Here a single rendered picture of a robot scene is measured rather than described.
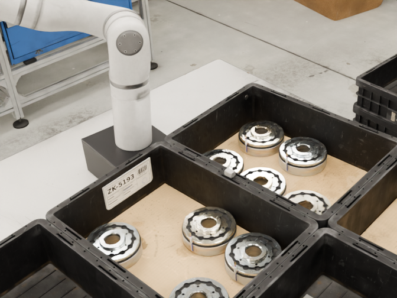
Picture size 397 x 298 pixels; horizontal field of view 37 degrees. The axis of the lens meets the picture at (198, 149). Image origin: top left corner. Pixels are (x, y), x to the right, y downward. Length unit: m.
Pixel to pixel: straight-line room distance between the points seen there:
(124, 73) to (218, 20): 2.69
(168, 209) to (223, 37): 2.62
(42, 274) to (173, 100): 0.83
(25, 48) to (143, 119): 1.68
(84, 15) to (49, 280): 0.57
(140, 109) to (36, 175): 0.36
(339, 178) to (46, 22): 0.69
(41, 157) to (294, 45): 2.27
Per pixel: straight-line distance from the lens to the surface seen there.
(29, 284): 1.15
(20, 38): 3.02
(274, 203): 1.08
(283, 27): 3.88
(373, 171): 1.16
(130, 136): 1.44
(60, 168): 1.61
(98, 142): 1.50
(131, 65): 1.34
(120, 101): 1.39
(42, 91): 3.14
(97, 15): 1.36
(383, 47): 3.68
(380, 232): 1.19
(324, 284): 1.09
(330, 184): 1.28
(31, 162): 1.66
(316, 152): 1.31
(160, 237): 1.17
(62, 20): 1.31
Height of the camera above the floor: 1.64
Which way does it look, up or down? 36 degrees down
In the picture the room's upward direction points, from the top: 4 degrees counter-clockwise
